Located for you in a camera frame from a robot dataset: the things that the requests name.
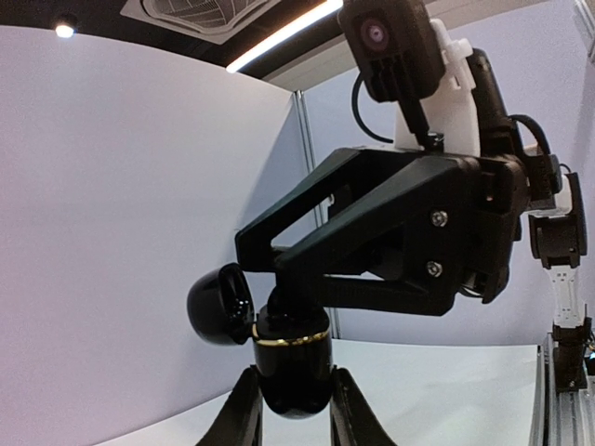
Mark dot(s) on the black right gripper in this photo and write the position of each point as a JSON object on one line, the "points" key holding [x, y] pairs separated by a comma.
{"points": [[403, 232]]}

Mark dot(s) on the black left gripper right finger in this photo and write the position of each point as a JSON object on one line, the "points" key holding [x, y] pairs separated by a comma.
{"points": [[352, 420]]}

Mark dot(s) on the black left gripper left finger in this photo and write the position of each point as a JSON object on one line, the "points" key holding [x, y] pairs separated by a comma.
{"points": [[239, 422]]}

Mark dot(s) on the small black charging case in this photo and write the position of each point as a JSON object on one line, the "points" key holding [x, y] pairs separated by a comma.
{"points": [[292, 347]]}

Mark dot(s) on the black stem earbud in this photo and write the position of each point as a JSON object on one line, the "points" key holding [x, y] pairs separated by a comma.
{"points": [[290, 305]]}

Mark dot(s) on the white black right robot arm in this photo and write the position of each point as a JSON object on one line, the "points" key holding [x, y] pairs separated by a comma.
{"points": [[555, 209]]}

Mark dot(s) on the ceiling light strip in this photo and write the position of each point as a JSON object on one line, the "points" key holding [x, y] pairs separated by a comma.
{"points": [[295, 26]]}

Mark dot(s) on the ceiling air vent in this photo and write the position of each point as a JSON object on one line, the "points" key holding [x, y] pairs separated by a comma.
{"points": [[214, 21]]}

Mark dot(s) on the round ceiling spotlight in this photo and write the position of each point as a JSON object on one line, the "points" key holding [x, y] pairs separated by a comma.
{"points": [[65, 26]]}

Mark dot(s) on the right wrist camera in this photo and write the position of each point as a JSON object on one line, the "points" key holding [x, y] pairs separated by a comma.
{"points": [[407, 57]]}

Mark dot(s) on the front aluminium rail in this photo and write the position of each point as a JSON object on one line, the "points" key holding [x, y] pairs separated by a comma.
{"points": [[563, 409]]}

